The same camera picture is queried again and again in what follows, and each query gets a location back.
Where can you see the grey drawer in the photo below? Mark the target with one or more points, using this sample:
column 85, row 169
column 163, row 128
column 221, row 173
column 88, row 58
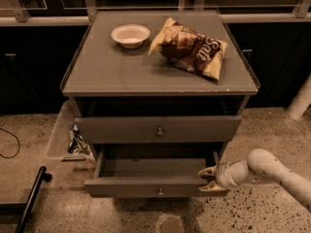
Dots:
column 157, row 129
column 150, row 171

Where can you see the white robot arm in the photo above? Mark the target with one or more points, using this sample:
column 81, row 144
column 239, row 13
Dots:
column 260, row 166

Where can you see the grey drawer cabinet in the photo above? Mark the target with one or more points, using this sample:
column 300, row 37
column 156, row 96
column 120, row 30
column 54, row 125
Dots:
column 108, row 80

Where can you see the crumpled packaging in bin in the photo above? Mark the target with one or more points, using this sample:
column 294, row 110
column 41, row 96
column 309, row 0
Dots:
column 77, row 144

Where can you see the white pillar post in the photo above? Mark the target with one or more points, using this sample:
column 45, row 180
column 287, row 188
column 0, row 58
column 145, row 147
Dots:
column 301, row 102

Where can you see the grey top drawer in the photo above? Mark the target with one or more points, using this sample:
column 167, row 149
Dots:
column 157, row 129

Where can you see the brown yellow chip bag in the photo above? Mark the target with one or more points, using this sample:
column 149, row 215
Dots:
column 188, row 50

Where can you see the metal railing frame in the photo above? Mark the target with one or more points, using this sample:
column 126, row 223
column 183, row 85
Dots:
column 54, row 12

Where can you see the black metal leg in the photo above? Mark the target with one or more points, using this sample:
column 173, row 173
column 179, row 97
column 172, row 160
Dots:
column 42, row 176

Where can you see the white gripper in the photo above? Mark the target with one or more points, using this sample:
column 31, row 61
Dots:
column 223, row 178

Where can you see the clear plastic bin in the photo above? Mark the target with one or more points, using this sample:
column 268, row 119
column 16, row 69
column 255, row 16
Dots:
column 60, row 139

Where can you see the white paper bowl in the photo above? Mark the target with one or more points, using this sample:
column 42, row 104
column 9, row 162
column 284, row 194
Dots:
column 130, row 36

